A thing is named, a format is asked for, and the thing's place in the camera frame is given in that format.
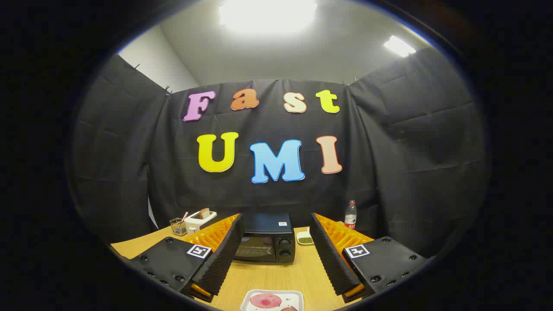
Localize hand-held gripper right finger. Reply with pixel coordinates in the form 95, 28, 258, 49
310, 212, 428, 303

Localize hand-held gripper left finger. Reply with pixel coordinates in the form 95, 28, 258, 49
122, 213, 245, 303

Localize black toaster oven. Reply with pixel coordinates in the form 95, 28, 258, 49
233, 212, 296, 263

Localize pink ham slice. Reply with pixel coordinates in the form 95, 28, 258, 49
250, 294, 282, 310

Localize white square plate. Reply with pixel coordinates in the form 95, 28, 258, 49
240, 289, 304, 311

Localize white bread toaster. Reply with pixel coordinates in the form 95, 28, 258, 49
184, 211, 218, 235

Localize red label water bottle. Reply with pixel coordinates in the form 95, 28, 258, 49
344, 200, 358, 229

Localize black backdrop cloth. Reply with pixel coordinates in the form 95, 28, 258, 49
69, 48, 491, 260

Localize small ceiling light panel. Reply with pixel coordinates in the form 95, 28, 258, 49
384, 35, 416, 57

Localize large ceiling light panel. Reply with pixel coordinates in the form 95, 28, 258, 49
219, 0, 318, 36

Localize wire mesh basket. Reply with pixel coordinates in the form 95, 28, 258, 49
169, 217, 188, 236

